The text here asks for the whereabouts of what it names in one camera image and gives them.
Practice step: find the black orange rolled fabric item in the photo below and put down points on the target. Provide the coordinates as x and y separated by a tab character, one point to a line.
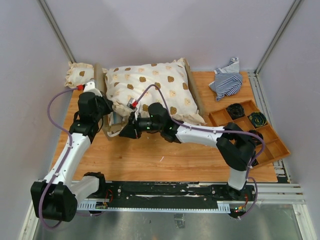
253	131

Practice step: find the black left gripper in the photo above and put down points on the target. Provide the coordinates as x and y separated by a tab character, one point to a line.
108	103

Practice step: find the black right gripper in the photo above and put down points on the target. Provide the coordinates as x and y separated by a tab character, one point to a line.
132	130

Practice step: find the right aluminium frame post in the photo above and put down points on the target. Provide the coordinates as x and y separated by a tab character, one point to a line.
292	11

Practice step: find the aluminium frame post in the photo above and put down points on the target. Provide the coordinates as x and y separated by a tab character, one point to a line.
56	29
292	11

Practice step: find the left aluminium frame post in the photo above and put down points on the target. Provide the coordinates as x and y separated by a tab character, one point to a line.
56	29

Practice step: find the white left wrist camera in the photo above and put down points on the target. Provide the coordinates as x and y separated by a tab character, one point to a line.
90	86

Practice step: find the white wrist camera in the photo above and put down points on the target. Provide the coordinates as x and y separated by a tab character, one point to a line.
90	86
135	106

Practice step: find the wooden compartment tray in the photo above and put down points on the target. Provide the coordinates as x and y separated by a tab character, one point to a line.
274	150

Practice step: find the blue striped cloth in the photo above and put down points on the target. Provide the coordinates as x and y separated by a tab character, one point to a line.
227	80

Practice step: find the small bear print pillow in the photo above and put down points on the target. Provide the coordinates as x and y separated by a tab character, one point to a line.
78	74

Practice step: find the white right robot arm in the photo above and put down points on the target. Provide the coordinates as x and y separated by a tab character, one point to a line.
237	147

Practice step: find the wooden striped pet bed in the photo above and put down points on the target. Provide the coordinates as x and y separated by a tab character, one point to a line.
100	77

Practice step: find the grey slotted cable duct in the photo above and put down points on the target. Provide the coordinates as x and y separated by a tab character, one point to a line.
97	206

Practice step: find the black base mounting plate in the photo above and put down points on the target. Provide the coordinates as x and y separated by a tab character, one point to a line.
172	194

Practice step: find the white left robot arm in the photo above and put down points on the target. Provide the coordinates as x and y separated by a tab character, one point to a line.
55	197

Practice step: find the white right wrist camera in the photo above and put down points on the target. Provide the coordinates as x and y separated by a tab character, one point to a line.
135	106

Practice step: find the blue yellow rolled fabric item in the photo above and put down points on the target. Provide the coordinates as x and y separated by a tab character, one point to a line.
257	119

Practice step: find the large bear print cushion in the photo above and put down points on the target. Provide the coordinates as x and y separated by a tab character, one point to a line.
150	87

